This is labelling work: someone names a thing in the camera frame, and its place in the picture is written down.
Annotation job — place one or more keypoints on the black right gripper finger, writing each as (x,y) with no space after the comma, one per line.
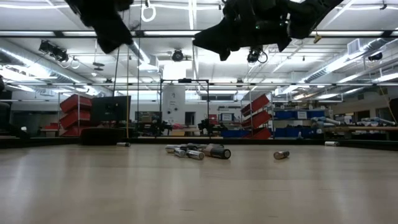
(284,42)
(217,40)

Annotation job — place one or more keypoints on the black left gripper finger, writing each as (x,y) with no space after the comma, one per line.
(112,34)

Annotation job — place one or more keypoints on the large black copper battery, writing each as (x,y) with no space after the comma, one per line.
(217,152)

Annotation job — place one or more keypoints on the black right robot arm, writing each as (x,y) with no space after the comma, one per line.
(311,12)

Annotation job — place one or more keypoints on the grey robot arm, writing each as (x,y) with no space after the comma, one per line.
(376,120)
(323,120)

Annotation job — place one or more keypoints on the yellow hanging hook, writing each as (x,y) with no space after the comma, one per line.
(317,38)

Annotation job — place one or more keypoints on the white air vent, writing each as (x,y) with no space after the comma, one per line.
(354,46)

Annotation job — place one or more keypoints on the shelf with blue bins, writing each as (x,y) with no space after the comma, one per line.
(295,115)

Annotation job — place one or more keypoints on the black monitor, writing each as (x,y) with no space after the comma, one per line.
(110,109)

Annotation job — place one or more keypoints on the white sign screen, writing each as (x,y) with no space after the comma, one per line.
(227,117)

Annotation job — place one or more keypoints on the metal rack with red bins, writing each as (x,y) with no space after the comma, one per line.
(256,116)
(75,104)

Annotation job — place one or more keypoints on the black ceiling dome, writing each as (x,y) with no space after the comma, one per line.
(375,56)

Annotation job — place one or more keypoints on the blue crate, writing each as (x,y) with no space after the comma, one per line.
(233,133)

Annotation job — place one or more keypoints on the black calculator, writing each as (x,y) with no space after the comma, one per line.
(101,137)

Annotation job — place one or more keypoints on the wooden workbench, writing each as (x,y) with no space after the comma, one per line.
(360,128)

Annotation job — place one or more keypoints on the black ceiling camera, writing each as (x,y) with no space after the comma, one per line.
(253,56)
(177,55)
(53,51)

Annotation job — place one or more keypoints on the black overhead frame bar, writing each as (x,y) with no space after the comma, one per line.
(59,33)

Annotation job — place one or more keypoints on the black metal frame stand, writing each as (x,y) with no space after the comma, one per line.
(185,80)

